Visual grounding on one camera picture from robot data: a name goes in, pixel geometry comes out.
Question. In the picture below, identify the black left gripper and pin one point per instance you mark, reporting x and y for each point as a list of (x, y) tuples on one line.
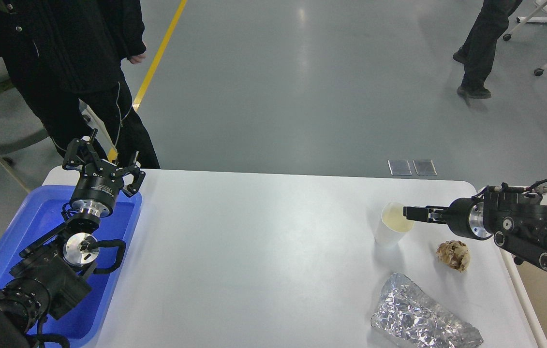
[(98, 185)]

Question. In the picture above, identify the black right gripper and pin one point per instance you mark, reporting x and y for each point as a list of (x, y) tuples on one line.
[(464, 217)]

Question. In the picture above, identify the white paper cup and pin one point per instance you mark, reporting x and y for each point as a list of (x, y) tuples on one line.
[(393, 225)]

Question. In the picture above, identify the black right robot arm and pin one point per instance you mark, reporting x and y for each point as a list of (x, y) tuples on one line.
[(513, 217)]

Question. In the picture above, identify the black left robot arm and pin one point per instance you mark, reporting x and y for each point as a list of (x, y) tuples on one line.
[(51, 278)]

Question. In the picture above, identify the person's left hand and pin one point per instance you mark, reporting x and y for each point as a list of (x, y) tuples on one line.
[(137, 59)]

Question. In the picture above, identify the right metal floor plate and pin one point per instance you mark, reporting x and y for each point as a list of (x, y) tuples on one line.
[(425, 167)]

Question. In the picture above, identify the metal floor plate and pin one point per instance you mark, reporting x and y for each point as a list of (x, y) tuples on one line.
[(425, 167), (400, 168)]

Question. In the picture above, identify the left metal floor plate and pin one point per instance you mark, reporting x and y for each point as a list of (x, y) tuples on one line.
[(400, 168)]

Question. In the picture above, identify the crumpled brown paper ball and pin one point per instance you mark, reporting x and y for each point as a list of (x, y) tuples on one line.
[(455, 254)]

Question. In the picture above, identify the crumpled silver foil bag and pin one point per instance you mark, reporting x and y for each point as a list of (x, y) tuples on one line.
[(410, 318)]

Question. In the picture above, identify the grey office chair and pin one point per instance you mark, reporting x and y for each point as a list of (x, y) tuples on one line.
[(19, 127)]

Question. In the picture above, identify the person in black clothes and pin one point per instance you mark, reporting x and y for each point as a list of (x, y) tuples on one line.
[(59, 53)]

